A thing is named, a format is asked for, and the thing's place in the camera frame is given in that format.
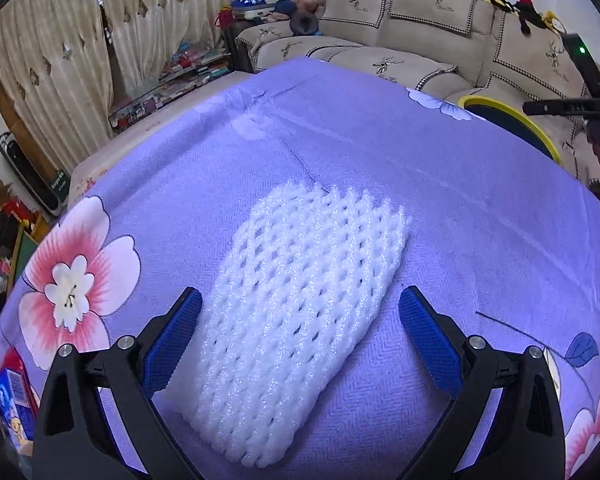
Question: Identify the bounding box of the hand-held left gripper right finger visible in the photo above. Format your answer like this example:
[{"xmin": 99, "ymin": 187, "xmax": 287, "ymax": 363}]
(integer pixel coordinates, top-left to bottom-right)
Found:
[{"xmin": 397, "ymin": 285, "xmax": 566, "ymax": 480}]

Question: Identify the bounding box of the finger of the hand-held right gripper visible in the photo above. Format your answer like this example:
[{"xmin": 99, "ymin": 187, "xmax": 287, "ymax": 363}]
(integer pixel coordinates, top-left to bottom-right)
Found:
[{"xmin": 522, "ymin": 99, "xmax": 600, "ymax": 116}]

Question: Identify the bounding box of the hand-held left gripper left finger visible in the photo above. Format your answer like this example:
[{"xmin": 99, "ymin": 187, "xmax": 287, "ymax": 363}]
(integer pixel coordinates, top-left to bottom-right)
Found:
[{"xmin": 31, "ymin": 286, "xmax": 204, "ymax": 480}]

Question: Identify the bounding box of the yellow rimmed trash bin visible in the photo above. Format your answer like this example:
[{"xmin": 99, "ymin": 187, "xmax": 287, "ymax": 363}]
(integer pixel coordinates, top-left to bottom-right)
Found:
[{"xmin": 457, "ymin": 94, "xmax": 563, "ymax": 163}]

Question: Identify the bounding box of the white foam net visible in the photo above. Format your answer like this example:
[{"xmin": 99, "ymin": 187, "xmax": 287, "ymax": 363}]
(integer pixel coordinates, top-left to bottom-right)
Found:
[{"xmin": 182, "ymin": 180, "xmax": 412, "ymax": 466}]

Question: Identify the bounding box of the black yellow plush toy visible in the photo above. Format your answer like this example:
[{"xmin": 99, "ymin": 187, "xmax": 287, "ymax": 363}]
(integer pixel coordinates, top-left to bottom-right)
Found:
[{"xmin": 487, "ymin": 0, "xmax": 566, "ymax": 36}]

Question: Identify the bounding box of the purple floral tablecloth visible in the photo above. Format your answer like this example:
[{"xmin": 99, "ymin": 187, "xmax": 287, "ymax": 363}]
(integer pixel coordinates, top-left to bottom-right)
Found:
[{"xmin": 0, "ymin": 57, "xmax": 600, "ymax": 480}]

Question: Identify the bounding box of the beige sofa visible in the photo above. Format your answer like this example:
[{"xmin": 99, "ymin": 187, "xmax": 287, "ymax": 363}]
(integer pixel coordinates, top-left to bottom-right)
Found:
[{"xmin": 235, "ymin": 0, "xmax": 600, "ymax": 216}]

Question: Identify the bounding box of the red blue book box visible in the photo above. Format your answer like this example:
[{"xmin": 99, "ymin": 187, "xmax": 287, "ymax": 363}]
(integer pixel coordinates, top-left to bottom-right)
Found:
[{"xmin": 0, "ymin": 367, "xmax": 36, "ymax": 443}]

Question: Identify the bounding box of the yellow green TV cabinet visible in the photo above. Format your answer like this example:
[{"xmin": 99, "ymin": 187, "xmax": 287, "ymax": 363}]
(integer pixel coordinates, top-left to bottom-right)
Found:
[{"xmin": 7, "ymin": 210, "xmax": 53, "ymax": 291}]

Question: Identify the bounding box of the small green box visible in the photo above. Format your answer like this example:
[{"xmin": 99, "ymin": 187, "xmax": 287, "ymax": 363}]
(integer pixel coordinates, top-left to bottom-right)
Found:
[{"xmin": 47, "ymin": 169, "xmax": 71, "ymax": 206}]

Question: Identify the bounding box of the black tower fan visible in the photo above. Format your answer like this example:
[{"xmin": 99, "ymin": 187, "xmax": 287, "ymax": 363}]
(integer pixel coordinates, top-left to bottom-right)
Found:
[{"xmin": 0, "ymin": 132, "xmax": 66, "ymax": 216}]

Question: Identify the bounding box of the glass coffee table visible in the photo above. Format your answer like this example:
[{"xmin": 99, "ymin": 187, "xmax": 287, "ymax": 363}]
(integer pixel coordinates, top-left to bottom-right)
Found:
[{"xmin": 107, "ymin": 42, "xmax": 233, "ymax": 133}]

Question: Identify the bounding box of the grey neck pillow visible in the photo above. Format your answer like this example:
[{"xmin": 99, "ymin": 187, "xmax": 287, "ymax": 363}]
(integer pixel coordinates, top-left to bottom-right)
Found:
[{"xmin": 289, "ymin": 11, "xmax": 321, "ymax": 37}]

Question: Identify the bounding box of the beige patterned curtain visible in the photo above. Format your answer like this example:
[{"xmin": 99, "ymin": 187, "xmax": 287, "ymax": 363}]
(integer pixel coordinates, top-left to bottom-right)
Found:
[
  {"xmin": 97, "ymin": 0, "xmax": 271, "ymax": 96},
  {"xmin": 0, "ymin": 0, "xmax": 113, "ymax": 171}
]

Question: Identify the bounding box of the blue starred bag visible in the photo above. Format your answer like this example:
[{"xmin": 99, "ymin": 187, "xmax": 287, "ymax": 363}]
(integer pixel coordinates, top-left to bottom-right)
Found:
[{"xmin": 231, "ymin": 0, "xmax": 283, "ymax": 21}]

